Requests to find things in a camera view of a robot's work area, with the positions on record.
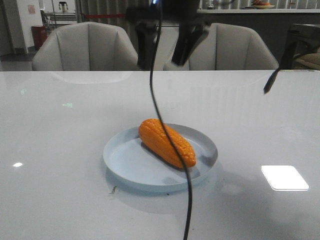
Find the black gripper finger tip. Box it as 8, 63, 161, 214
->
263, 68, 280, 94

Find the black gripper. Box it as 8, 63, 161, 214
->
125, 0, 211, 70

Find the orange toy corn cob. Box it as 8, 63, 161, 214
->
138, 118, 197, 169

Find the light blue round plate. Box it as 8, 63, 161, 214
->
103, 123, 218, 193

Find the white cabinet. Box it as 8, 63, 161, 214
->
153, 25, 179, 71

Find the olive cushion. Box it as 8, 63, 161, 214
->
292, 53, 320, 70

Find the grey armchair on right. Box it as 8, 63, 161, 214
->
163, 23, 279, 71

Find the grey armchair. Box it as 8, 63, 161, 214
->
32, 21, 139, 72
163, 23, 279, 71

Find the grey counter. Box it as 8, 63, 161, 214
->
198, 9, 320, 68

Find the grey armchair on left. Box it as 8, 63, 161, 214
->
32, 21, 139, 72

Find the fruit bowl on counter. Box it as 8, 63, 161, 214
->
251, 0, 275, 10

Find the red bin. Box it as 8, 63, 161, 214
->
31, 25, 48, 50

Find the black cable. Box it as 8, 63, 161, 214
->
149, 0, 193, 240

